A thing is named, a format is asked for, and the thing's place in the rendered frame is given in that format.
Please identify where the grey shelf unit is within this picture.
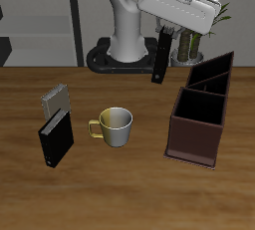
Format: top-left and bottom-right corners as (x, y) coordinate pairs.
(0, 0), (85, 68)

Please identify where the yellow and white mug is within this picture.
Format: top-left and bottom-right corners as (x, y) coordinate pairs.
(87, 107), (134, 148)

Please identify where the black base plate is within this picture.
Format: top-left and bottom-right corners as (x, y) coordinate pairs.
(86, 37), (164, 75)

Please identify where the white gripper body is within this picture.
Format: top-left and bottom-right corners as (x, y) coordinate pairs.
(136, 0), (222, 36)

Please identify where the thin black book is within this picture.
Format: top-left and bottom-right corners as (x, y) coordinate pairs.
(150, 28), (174, 85)

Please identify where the thick black book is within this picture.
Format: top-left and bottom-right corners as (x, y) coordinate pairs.
(37, 109), (75, 169)

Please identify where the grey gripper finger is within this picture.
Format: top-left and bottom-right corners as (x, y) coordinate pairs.
(168, 25), (182, 40)
(154, 17), (166, 35)

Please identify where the dark brown desk caddy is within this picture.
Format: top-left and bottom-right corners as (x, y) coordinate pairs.
(162, 51), (235, 170)

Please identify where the pot plant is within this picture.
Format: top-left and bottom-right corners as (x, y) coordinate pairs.
(169, 0), (235, 69)

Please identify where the dark block by shelf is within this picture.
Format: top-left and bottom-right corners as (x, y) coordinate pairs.
(0, 36), (13, 68)

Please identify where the grey book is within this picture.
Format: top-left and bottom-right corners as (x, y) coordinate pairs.
(40, 83), (72, 121)

